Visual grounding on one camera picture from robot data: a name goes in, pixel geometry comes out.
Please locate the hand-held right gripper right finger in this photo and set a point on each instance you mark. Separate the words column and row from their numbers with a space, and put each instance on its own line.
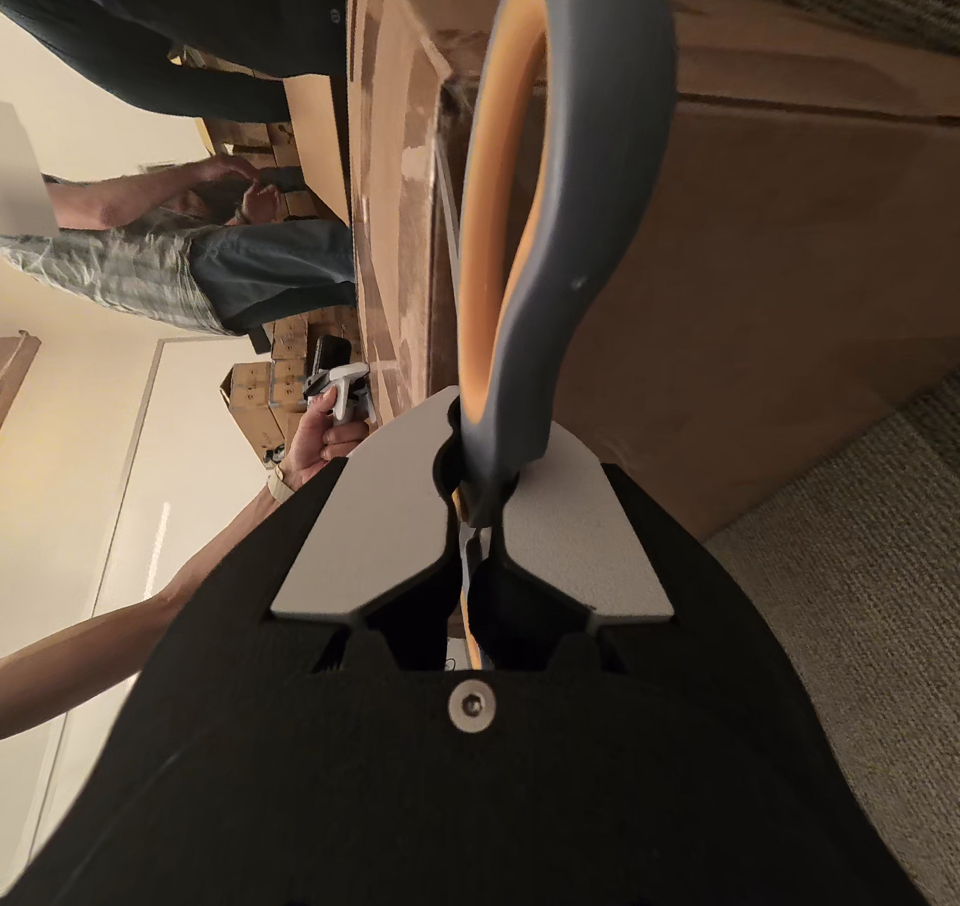
column 585, row 546

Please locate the pale wristwatch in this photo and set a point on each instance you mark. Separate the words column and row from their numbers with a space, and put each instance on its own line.
column 281, row 484

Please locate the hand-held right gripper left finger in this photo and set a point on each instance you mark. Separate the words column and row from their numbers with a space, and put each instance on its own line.
column 367, row 531

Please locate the grey orange scissors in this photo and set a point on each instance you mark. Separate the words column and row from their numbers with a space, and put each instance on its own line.
column 600, row 171

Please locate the another person's forearm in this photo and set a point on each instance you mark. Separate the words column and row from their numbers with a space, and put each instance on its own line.
column 120, row 201

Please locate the large brown cardboard box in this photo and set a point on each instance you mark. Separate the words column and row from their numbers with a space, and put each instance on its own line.
column 750, row 283

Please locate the open cardboard box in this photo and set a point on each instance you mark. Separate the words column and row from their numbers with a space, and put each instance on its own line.
column 319, row 141

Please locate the person's left hand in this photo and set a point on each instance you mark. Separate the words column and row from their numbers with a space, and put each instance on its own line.
column 311, row 448

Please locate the person's left forearm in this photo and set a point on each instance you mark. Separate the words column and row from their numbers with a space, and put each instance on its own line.
column 150, row 621

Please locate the stack of small cardboard boxes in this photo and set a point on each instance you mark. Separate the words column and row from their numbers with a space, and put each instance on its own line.
column 255, row 388

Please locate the wooden frame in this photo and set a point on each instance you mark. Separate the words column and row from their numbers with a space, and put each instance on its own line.
column 15, row 373

